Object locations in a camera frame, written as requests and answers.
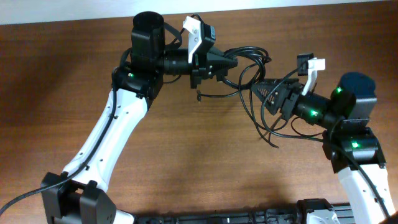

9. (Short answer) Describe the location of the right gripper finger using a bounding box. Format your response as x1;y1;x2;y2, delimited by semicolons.
262;78;299;89
251;83;287;115

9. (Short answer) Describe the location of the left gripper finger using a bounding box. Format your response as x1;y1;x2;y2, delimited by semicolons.
206;57;238;77
206;52;230;62

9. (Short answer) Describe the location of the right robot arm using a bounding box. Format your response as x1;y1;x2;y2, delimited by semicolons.
251;72;397;223

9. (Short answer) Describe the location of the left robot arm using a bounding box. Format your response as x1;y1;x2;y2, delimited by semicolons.
41;11;238;223

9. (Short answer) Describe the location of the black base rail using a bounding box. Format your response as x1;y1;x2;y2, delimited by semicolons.
134;198;356;224

